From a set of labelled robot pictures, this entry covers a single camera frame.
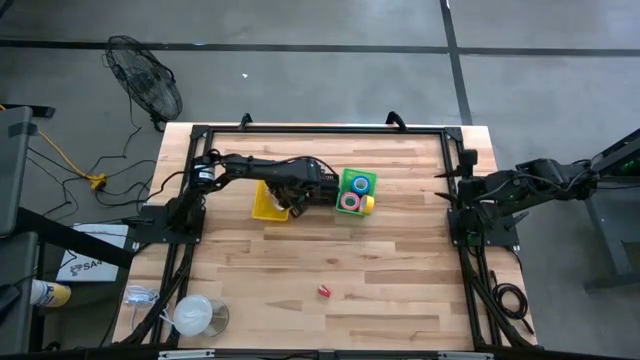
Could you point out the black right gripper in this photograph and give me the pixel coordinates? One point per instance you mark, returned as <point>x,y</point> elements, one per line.
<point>472,187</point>

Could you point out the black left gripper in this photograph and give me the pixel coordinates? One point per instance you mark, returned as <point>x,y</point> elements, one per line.
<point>312,189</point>

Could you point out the pink tape roll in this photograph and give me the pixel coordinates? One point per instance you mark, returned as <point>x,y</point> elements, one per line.
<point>344,201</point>

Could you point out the light blue tape roll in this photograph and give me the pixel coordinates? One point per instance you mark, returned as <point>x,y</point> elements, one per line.
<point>354,185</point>

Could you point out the yellow tape roll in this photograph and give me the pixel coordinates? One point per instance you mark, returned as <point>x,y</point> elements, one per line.
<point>371,204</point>

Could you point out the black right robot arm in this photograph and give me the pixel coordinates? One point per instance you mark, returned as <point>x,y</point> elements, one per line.
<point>550,175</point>

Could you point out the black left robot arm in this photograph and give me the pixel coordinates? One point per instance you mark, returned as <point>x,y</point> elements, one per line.
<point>260,170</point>

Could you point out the red mini stapler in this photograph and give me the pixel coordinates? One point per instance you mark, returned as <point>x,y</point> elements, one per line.
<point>324,290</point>

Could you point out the green plastic basket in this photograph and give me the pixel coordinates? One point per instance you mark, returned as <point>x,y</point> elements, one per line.
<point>350,175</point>

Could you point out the yellow plastic basket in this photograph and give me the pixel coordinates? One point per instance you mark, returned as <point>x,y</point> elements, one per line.
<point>262,211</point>

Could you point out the grey metal cart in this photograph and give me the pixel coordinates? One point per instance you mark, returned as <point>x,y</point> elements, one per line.
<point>615,225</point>

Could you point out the white plastic cup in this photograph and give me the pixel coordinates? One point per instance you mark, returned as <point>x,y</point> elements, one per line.
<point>192,316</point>

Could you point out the black floor fan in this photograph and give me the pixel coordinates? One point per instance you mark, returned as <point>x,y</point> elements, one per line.
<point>145,82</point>

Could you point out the white printed sign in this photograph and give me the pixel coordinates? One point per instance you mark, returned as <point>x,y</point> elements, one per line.
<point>92,267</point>

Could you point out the black diagonal beam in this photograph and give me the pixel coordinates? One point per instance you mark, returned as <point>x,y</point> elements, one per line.
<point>75,240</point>

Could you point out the yellow white spray can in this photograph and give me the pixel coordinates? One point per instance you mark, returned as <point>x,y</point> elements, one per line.
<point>52,295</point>

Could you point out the grey cabinet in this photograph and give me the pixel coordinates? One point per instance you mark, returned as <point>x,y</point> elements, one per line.
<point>12,175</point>

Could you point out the black aluminium table frame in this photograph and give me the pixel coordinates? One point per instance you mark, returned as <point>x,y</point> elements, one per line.
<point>325,130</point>

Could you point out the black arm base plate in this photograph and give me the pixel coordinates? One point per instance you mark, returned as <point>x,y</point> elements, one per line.
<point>145,231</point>
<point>507,238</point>

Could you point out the silver bracket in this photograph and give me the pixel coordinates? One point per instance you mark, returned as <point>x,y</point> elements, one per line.
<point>185,354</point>
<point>465,355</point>

